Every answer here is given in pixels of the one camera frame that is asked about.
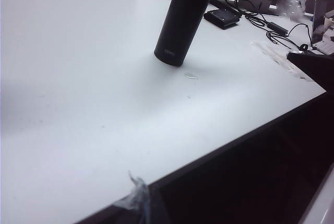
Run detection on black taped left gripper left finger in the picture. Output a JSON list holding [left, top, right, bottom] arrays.
[[113, 170, 172, 224]]

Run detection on black thermos bottle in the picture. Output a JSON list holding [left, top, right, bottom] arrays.
[[153, 0, 219, 67]]

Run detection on black cable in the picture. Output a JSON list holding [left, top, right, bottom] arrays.
[[223, 0, 314, 52]]

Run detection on black power adapter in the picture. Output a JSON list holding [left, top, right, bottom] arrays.
[[266, 21, 289, 37]]

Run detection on thin black antenna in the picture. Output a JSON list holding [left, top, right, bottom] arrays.
[[311, 0, 318, 43]]

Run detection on white small boxes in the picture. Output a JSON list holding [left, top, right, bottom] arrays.
[[312, 9, 334, 55]]

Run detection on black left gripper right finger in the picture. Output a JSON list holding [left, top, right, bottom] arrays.
[[285, 50, 334, 93]]

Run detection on clear plastic bag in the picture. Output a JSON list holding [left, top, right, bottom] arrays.
[[277, 0, 306, 21]]

